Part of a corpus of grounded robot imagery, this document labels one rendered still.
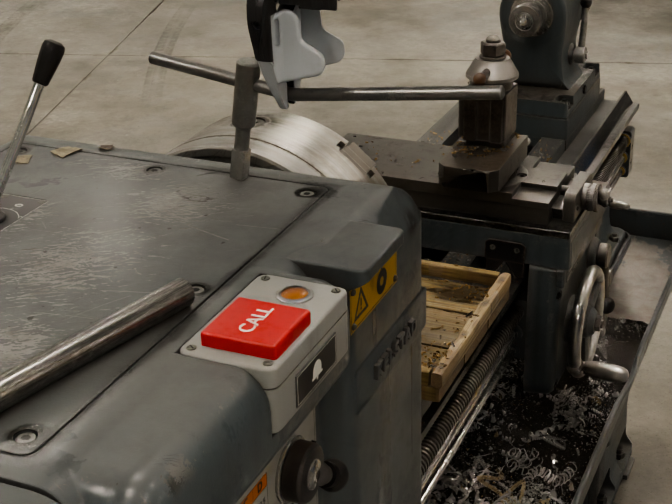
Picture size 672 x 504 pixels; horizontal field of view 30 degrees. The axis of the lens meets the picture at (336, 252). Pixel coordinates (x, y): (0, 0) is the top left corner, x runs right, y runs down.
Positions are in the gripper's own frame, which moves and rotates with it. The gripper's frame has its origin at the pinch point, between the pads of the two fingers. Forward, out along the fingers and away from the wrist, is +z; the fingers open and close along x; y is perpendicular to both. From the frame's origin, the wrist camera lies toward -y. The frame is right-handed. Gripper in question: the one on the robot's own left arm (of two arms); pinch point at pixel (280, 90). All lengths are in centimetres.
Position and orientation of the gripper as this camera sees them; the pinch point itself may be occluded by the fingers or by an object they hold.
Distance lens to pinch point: 112.9
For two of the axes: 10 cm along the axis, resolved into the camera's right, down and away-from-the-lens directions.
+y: 9.2, 1.5, -3.7
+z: 0.2, 9.0, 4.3
